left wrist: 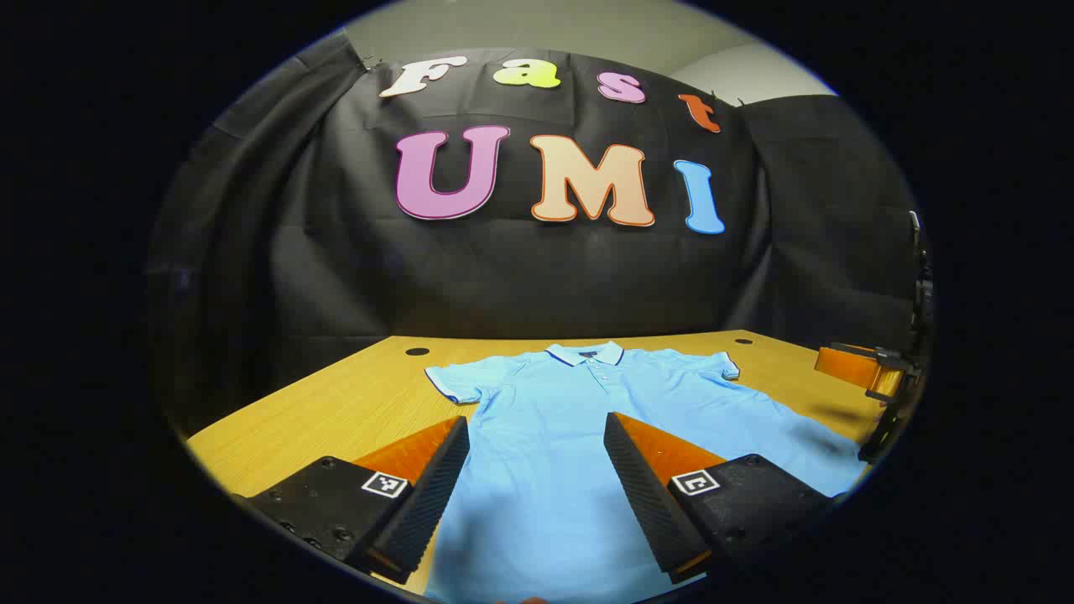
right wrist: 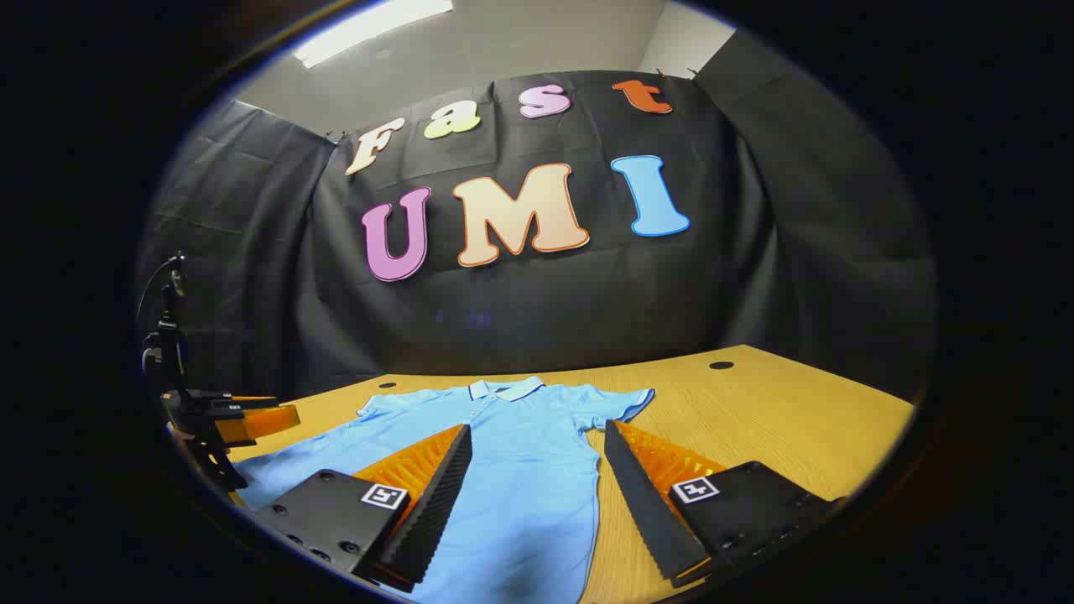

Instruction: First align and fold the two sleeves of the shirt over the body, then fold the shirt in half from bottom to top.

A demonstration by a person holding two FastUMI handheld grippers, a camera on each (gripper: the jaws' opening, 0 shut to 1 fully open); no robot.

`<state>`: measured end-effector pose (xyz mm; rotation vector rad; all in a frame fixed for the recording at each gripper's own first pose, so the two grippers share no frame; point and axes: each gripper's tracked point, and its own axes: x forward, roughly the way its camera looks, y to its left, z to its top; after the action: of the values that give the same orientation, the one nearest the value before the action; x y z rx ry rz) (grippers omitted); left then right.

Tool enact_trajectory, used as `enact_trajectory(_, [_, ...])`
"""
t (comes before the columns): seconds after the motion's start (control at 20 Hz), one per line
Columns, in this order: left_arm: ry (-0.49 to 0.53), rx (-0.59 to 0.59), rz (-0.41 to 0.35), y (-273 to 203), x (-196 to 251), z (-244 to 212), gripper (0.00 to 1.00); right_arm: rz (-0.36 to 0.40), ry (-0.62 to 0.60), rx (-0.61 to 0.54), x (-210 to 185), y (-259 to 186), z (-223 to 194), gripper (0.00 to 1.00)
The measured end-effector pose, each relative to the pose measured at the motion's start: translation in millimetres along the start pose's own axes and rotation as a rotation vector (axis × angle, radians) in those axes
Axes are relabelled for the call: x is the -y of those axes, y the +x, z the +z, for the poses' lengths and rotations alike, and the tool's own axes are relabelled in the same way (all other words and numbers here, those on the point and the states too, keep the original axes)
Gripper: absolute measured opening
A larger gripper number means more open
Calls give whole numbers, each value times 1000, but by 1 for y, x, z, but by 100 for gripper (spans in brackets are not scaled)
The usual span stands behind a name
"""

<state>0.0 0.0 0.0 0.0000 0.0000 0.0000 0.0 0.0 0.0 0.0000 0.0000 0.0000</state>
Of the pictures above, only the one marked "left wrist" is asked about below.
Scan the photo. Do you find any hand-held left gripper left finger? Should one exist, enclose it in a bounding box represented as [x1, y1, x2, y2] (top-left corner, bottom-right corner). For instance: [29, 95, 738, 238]
[231, 415, 471, 586]

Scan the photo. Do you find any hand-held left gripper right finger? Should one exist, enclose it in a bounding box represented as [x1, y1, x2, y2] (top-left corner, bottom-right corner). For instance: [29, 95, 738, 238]
[604, 411, 840, 586]

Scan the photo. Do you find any light blue T-shirt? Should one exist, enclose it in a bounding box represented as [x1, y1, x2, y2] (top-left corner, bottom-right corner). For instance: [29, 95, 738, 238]
[424, 340, 873, 604]

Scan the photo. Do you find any black backdrop cloth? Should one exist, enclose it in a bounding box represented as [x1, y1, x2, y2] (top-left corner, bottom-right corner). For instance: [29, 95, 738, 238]
[143, 29, 924, 437]

